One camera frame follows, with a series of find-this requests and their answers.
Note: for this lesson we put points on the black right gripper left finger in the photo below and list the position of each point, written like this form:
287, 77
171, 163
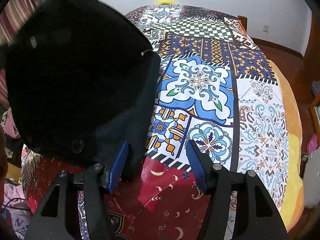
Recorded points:
74, 203

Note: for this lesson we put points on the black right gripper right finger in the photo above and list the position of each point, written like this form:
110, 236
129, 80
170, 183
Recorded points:
257, 216

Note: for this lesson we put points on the black pants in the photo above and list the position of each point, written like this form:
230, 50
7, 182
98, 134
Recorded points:
81, 81

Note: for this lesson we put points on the pink croc shoe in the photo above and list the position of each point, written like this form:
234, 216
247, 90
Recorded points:
312, 144

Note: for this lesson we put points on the patchwork patterned bedsheet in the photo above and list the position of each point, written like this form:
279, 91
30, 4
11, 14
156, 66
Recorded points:
233, 112

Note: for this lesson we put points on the striped maroon curtain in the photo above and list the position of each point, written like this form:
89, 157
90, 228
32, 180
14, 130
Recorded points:
14, 15

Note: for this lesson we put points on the yellow pillow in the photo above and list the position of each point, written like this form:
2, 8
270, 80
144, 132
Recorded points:
165, 2

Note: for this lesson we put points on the white wall socket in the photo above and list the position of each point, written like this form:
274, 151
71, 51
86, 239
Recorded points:
265, 28

